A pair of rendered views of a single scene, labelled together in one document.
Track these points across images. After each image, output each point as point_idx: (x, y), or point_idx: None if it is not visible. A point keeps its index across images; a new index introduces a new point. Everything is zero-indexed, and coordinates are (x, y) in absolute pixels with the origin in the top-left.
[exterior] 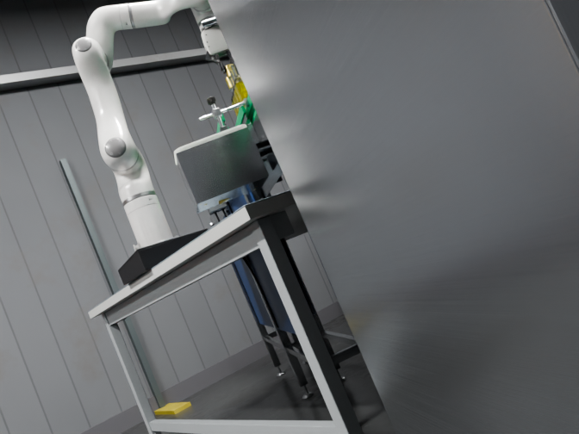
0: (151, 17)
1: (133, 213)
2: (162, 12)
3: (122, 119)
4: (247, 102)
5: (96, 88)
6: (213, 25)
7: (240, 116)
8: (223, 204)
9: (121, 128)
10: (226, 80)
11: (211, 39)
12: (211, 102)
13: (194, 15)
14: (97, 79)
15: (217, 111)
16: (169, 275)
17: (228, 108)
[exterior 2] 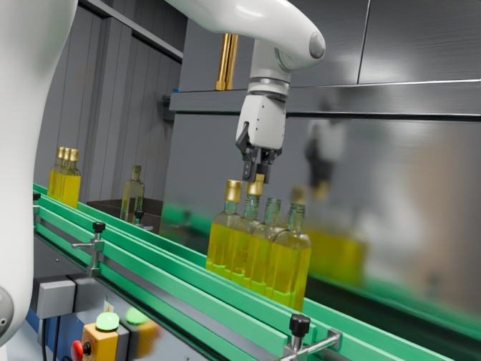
0: (205, 6)
1: None
2: (232, 16)
3: (30, 204)
4: (341, 344)
5: (1, 79)
6: (280, 99)
7: (279, 323)
8: (67, 310)
9: (21, 246)
10: (230, 184)
11: (265, 119)
12: (302, 334)
13: (260, 56)
14: (19, 59)
15: (303, 359)
16: None
17: (315, 349)
